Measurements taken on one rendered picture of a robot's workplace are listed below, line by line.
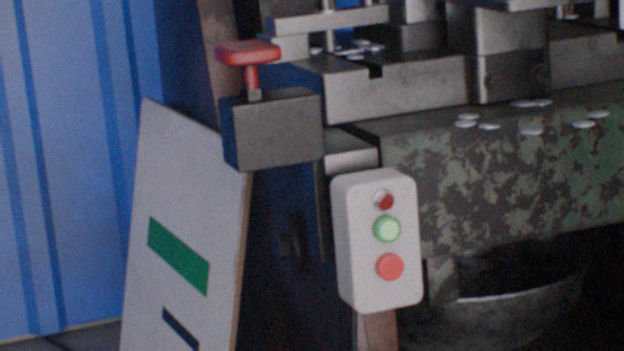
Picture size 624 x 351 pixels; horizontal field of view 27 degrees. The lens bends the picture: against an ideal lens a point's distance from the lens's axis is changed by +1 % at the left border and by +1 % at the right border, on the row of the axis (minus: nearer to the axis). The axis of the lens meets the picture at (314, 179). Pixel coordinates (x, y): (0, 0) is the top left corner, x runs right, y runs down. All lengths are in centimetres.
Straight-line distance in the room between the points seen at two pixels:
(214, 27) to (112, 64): 88
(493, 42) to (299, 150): 29
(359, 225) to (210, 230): 53
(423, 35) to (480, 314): 34
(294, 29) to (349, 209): 36
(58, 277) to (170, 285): 83
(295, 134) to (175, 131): 62
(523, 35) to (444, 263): 28
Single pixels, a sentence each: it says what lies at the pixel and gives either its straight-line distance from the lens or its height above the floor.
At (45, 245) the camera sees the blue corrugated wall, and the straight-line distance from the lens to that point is 271.
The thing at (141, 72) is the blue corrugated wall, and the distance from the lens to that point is 270.
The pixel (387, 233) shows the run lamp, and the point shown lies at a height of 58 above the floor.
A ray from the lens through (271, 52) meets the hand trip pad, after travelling 131.
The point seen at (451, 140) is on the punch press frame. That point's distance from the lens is 142.
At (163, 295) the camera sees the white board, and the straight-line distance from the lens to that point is 197.
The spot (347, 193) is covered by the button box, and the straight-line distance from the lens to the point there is 127.
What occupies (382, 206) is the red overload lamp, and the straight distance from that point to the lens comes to 127.
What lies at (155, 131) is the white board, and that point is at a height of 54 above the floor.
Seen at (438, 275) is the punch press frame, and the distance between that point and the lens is 146.
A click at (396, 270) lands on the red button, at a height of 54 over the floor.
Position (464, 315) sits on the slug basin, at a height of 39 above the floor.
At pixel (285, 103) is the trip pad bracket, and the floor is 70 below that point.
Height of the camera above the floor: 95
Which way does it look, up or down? 14 degrees down
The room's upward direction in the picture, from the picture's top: 5 degrees counter-clockwise
